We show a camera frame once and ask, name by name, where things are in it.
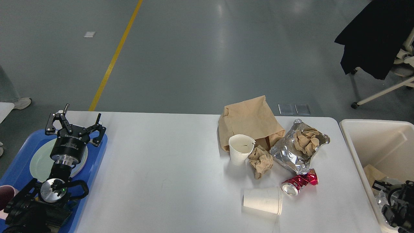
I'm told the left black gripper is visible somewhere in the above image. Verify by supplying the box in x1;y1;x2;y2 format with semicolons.
45;104;107;166

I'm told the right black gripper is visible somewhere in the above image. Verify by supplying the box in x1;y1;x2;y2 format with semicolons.
372;180;414;228

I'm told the mint green plate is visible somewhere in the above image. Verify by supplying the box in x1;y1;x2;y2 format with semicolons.
30;139;88;182

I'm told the pink ribbed mug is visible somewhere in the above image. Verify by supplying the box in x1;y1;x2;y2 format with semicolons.
0;185;19;220

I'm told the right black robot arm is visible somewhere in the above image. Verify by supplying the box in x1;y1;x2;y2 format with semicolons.
372;180;414;233

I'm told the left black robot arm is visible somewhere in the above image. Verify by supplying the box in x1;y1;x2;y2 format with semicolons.
1;105;108;233

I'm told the beige plastic bin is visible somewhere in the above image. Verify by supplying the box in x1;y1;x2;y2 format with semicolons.
340;119;414;233

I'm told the person's white shoe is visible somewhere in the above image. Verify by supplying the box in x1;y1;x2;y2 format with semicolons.
13;97;32;110

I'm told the person's grey trouser leg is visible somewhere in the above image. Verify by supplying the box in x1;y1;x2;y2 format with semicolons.
0;66;20;103

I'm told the crushed red soda can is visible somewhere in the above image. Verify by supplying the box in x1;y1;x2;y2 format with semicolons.
281;169;319;196

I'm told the brown paper in foil bag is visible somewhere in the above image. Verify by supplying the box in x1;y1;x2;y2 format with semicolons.
294;128;325;158

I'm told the silver foil bag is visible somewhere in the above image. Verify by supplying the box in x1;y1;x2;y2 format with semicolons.
270;119;330;175

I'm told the floor outlet plate right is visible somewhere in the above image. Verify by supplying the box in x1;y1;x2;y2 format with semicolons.
295;104;311;115

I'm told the floor outlet plate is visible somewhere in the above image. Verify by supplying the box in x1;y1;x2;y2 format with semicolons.
295;104;311;115
278;104;295;115

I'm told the lying white paper cup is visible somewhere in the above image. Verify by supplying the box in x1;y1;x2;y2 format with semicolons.
243;187;282;215

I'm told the crumpled brown paper ball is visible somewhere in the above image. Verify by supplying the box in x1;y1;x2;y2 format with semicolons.
247;145;273;180

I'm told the white office chair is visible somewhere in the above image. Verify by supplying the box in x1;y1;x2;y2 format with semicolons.
351;30;414;109

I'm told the floor outlet plate left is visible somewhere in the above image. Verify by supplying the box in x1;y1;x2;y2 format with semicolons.
278;104;295;115

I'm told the crumpled large brown paper bag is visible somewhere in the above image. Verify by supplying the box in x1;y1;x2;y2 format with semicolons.
218;95;286;151

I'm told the black jacket on chair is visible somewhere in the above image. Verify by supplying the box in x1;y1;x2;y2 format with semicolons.
335;0;414;80

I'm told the upright white paper cup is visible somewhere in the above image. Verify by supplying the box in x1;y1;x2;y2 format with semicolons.
229;134;256;166

